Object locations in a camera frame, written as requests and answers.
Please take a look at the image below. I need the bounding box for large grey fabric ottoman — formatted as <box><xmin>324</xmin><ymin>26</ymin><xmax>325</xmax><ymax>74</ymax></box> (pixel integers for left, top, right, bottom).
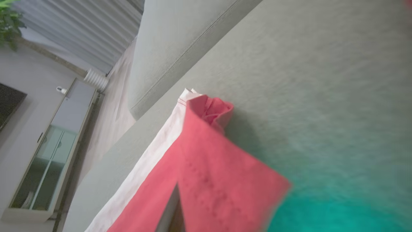
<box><xmin>63</xmin><ymin>0</ymin><xmax>412</xmax><ymax>232</ymax></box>

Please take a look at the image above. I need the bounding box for green leafy houseplant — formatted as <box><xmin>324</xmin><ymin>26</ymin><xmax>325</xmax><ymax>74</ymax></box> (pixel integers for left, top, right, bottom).
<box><xmin>0</xmin><ymin>0</ymin><xmax>27</xmax><ymax>51</ymax></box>

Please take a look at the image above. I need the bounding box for grey pleated curtain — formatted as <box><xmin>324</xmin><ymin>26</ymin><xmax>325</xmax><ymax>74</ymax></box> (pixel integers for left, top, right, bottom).
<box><xmin>12</xmin><ymin>0</ymin><xmax>145</xmax><ymax>75</ymax></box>

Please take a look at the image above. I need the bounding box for white ribbed cylinder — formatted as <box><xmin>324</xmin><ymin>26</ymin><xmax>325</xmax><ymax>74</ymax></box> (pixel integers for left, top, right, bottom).
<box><xmin>84</xmin><ymin>68</ymin><xmax>110</xmax><ymax>93</ymax></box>

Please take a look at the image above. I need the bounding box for black television screen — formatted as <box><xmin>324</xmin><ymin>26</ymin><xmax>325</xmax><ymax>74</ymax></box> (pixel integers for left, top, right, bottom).
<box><xmin>0</xmin><ymin>83</ymin><xmax>28</xmax><ymax>132</ymax></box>

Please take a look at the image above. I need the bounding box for white cabinet with glass doors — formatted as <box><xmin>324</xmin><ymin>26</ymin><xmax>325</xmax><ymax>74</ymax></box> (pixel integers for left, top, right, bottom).
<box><xmin>1</xmin><ymin>78</ymin><xmax>98</xmax><ymax>223</ymax></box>

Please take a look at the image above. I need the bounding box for red basketball jersey number 23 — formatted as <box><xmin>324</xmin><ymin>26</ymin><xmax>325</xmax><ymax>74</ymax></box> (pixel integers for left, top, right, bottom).
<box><xmin>84</xmin><ymin>88</ymin><xmax>293</xmax><ymax>232</ymax></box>

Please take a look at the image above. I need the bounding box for grey sofa seat cushion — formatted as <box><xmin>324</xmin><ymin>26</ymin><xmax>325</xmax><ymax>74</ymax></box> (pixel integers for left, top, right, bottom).
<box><xmin>128</xmin><ymin>0</ymin><xmax>264</xmax><ymax>121</ymax></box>

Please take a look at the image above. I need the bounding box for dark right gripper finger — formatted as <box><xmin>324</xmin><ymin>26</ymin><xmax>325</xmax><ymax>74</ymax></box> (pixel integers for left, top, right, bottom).
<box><xmin>156</xmin><ymin>183</ymin><xmax>186</xmax><ymax>232</ymax></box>

